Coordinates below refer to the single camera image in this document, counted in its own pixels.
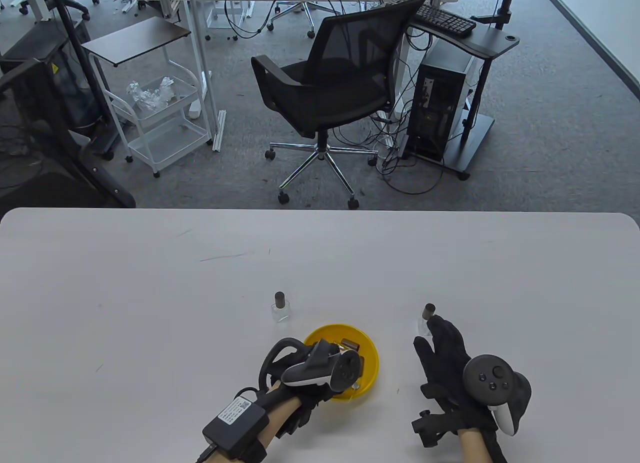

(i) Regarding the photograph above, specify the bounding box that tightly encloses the white rolling cart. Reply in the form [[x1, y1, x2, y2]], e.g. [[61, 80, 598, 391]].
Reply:
[[102, 60, 215, 179]]

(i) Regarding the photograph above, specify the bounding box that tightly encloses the black forearm box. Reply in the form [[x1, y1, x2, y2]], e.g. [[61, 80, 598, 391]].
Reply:
[[202, 397, 269, 461]]

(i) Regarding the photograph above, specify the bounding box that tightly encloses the white desk leg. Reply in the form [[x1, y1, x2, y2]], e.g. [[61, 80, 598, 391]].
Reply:
[[22, 0, 52, 23]]

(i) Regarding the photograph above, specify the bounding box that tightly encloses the person's left hand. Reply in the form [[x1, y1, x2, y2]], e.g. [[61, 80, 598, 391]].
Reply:
[[270, 339, 346, 409]]

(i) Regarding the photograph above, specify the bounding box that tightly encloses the black swivel chair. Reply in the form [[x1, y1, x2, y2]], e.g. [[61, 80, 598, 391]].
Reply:
[[19, 0, 92, 23]]

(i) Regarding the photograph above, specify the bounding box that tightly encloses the tangle of black cables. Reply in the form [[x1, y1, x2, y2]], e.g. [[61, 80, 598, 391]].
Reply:
[[367, 95, 447, 196]]

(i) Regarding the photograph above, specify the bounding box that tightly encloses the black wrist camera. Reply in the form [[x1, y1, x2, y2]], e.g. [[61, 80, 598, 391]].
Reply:
[[277, 400, 321, 438], [411, 409, 458, 449]]

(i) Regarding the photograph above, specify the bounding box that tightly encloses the black and white controller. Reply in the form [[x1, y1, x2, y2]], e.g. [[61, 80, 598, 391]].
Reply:
[[462, 354, 532, 438], [258, 338, 363, 391]]

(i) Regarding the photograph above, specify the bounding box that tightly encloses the black keyboard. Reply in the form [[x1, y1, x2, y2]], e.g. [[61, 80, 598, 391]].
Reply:
[[413, 3, 477, 39]]

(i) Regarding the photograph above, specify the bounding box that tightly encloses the crumpled clear plastic wrap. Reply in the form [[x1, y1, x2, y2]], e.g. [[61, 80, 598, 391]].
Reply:
[[127, 76, 177, 110]]

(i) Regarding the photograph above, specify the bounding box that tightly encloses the black mesh office chair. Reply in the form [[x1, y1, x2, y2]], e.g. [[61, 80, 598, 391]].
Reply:
[[251, 0, 430, 210]]

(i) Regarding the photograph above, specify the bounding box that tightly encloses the aluminium profile bar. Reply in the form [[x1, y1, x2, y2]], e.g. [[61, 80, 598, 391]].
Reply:
[[212, 109, 227, 152]]

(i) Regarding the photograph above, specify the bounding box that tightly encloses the yellow bowl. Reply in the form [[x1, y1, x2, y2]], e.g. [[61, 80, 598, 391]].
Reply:
[[303, 324, 380, 402]]

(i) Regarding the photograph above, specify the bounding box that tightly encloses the person's left forearm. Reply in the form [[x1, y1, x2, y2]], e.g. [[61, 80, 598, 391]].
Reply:
[[250, 380, 306, 463]]

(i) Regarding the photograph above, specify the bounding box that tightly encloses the person's right hand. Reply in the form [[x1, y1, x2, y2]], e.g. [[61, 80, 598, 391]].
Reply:
[[413, 315, 500, 435]]

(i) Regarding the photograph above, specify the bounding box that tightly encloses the dark brown side table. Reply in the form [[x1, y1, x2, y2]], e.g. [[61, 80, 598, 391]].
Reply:
[[81, 16, 193, 68]]

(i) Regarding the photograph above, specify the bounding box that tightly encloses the person's right forearm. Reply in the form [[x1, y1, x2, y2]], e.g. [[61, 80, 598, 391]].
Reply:
[[457, 429, 493, 463]]

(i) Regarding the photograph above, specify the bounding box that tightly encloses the office chair with white base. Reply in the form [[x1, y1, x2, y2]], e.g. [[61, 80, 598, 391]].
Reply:
[[266, 0, 317, 39]]

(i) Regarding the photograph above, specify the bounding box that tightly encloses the black computer cart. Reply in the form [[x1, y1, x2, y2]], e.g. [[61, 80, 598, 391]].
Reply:
[[400, 17, 521, 180]]

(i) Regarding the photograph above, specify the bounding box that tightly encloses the black machine enclosure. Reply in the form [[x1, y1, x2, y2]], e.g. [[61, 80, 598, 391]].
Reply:
[[0, 30, 137, 210]]

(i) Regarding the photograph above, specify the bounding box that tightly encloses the black computer tower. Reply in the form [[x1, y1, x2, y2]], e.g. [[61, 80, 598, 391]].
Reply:
[[406, 39, 475, 164]]

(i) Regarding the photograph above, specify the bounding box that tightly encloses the black stand pole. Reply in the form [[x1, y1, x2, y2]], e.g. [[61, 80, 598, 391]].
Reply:
[[45, 0, 117, 160]]

